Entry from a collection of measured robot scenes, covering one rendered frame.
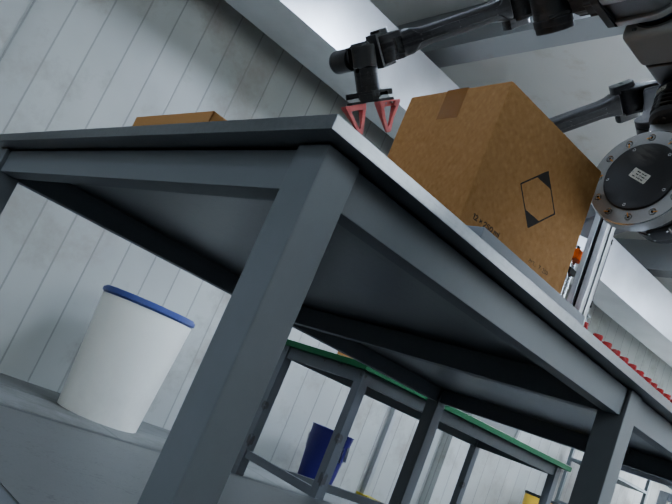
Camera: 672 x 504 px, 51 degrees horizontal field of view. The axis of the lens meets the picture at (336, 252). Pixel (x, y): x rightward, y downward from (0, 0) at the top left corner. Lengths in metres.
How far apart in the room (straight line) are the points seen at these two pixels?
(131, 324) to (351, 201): 3.27
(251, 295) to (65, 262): 3.92
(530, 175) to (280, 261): 0.56
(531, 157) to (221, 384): 0.68
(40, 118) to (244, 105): 1.44
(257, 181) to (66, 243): 3.80
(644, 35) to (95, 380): 3.37
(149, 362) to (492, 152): 3.21
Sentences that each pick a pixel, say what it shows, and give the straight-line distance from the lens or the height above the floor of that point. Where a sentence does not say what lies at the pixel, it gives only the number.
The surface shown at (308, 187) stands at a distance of 0.83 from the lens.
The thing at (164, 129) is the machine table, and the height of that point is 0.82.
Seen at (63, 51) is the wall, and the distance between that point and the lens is 4.76.
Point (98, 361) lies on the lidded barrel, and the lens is 4.13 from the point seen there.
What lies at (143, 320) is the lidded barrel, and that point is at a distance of 4.08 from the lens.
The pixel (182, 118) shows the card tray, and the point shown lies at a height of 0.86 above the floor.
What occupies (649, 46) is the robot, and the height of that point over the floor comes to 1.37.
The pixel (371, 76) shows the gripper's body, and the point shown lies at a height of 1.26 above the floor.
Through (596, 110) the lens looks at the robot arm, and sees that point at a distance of 2.20.
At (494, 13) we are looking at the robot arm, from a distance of 1.86.
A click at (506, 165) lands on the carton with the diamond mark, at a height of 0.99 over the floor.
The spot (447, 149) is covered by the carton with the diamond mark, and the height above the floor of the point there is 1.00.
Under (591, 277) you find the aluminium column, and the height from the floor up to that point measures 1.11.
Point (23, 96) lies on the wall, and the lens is 4.65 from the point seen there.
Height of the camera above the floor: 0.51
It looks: 12 degrees up
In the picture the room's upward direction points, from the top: 23 degrees clockwise
